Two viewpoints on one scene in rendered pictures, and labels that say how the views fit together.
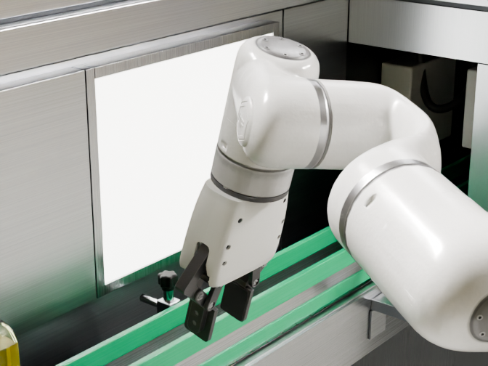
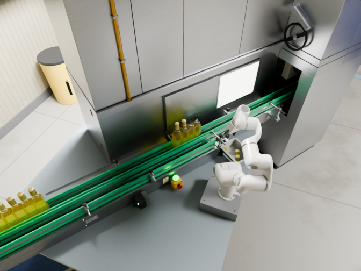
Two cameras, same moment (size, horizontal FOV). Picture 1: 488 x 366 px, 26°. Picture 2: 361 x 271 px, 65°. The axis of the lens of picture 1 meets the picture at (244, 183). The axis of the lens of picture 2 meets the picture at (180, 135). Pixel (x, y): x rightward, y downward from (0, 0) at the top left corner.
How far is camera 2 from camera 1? 96 cm
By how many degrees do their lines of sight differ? 30
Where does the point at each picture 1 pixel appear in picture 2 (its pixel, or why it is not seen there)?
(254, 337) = not seen: hidden behind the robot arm
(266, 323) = not seen: hidden behind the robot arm
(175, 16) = (238, 62)
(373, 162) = (247, 141)
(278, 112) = (239, 124)
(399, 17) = (289, 56)
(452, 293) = (248, 165)
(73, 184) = (214, 93)
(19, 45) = (208, 73)
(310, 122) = (244, 126)
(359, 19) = (281, 53)
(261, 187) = not seen: hidden behind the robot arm
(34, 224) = (206, 100)
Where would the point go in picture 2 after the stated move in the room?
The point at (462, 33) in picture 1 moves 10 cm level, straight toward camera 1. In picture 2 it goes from (301, 64) to (298, 70)
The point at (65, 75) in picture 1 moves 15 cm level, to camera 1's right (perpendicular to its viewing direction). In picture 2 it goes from (215, 77) to (235, 80)
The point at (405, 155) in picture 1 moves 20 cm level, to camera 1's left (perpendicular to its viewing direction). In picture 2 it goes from (252, 141) to (215, 132)
